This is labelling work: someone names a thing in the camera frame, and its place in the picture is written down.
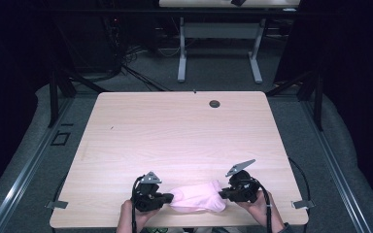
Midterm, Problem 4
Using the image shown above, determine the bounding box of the aluminium floor rail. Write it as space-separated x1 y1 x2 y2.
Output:
0 96 76 233
298 96 373 233

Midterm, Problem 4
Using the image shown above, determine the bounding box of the black cable beside table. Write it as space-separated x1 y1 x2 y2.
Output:
287 156 313 208
51 174 68 208

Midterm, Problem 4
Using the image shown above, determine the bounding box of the pink sock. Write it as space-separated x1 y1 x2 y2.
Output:
168 180 228 215

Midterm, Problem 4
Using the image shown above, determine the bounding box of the white-legged desk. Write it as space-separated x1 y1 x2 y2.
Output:
158 0 302 84

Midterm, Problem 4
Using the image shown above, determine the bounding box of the bundle of floor cables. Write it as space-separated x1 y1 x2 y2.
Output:
119 44 173 93

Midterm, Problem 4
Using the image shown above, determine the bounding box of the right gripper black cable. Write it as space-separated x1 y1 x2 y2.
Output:
252 178 274 233

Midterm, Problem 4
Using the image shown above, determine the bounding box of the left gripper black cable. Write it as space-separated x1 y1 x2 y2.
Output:
130 174 146 233

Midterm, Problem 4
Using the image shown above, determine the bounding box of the black metal stand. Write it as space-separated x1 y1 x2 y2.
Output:
46 63 109 129
265 69 325 132

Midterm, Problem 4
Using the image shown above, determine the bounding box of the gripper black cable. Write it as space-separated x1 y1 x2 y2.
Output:
252 178 274 233
130 174 146 233

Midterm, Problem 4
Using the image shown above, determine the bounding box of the person's left hand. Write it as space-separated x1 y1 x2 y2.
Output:
119 199 161 229

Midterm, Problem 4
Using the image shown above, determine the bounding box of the person's right hand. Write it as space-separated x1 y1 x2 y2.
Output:
236 189 276 225

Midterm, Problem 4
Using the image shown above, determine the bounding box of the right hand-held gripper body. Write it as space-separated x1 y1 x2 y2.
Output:
224 158 262 204

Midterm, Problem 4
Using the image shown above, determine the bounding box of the black horizontal frame bar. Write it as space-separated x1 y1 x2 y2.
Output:
42 7 303 17

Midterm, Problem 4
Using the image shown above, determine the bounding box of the dark curtain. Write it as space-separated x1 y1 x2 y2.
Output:
276 0 373 208
0 0 59 205

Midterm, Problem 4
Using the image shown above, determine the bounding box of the dark equipment rack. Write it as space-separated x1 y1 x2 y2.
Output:
98 15 125 73

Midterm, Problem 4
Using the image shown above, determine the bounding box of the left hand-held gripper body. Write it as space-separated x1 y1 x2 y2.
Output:
131 171 167 214

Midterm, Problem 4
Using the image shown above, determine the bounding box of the black tape square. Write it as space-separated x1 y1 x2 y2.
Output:
50 130 72 147

